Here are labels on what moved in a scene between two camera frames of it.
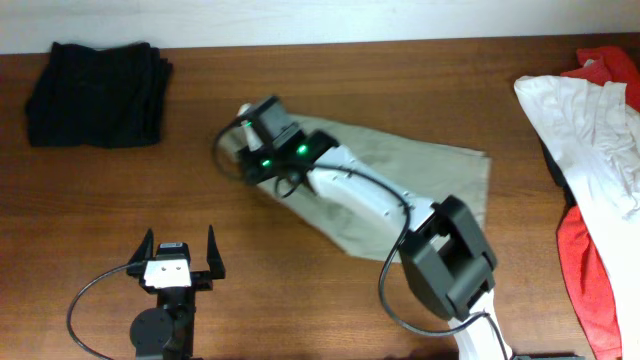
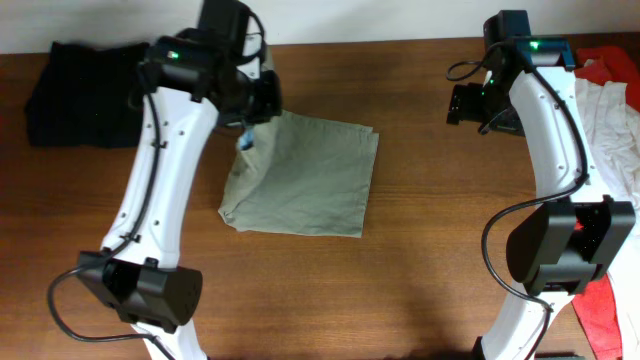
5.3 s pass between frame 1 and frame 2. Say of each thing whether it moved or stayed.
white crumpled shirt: stayed
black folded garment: stayed
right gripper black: moved
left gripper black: moved
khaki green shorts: moved
